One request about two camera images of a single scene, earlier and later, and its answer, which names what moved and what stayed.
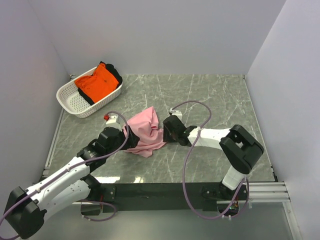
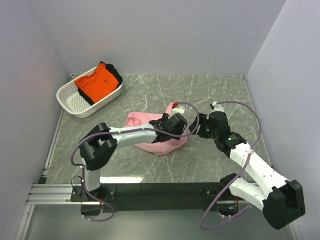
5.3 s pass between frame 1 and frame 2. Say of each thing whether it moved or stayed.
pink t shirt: moved
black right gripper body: moved
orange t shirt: stayed
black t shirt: stayed
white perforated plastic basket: stayed
